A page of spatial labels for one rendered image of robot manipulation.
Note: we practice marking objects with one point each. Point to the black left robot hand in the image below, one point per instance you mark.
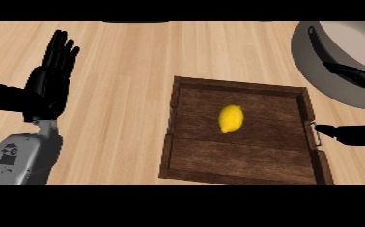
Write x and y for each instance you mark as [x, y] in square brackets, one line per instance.
[47, 86]

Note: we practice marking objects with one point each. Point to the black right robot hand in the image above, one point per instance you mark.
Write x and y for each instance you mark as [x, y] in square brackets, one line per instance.
[349, 136]

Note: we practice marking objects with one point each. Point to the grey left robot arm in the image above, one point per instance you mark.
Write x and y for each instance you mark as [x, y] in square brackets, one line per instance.
[25, 160]

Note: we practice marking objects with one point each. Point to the dark brown wooden tray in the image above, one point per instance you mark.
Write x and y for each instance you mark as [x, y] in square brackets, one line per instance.
[247, 156]

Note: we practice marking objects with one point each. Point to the yellow lemon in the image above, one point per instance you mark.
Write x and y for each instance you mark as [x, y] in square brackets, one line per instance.
[231, 119]

